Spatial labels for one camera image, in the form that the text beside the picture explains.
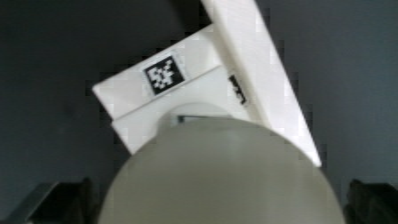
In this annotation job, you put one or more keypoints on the white lamp bulb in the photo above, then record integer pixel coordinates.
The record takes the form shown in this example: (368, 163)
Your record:
(219, 173)

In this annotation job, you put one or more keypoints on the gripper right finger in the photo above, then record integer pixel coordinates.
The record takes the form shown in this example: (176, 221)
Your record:
(371, 204)

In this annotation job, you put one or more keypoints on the white lamp base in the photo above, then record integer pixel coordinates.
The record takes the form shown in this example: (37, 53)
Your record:
(178, 86)

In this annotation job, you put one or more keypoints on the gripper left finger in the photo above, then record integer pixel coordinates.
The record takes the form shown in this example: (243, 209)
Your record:
(59, 204)

